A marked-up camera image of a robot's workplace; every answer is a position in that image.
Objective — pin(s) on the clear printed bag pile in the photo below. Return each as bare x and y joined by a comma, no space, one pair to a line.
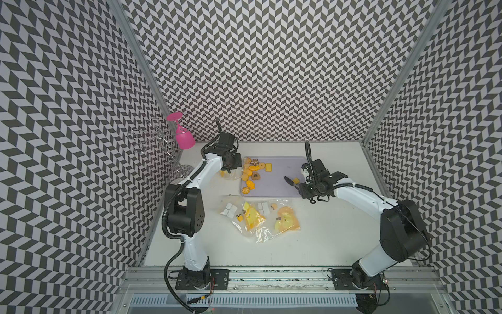
260,220

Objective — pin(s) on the chrome glass drying rack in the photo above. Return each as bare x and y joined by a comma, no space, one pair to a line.
157,133

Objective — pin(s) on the steel black-tipped tongs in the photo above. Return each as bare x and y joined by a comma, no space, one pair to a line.
291,183

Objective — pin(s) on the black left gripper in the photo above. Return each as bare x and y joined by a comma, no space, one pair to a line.
237,163

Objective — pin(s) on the pink upside-down wine glass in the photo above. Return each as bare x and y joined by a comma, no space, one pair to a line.
183,136

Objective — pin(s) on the clear resealable bag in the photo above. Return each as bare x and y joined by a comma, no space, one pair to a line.
231,175

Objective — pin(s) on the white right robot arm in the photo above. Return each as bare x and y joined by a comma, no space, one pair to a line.
402,229

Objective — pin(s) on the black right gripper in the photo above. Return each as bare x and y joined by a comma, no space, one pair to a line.
303,191

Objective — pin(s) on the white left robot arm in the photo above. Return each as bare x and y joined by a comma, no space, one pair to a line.
184,213

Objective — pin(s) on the orange bear shaped cookie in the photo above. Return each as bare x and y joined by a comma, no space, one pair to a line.
250,185

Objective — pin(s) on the lilac plastic tray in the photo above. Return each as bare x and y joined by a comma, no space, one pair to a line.
272,184

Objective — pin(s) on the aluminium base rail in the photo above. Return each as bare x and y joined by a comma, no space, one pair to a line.
309,279

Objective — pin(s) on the brown sugared heart cookie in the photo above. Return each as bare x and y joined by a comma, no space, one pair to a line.
255,176

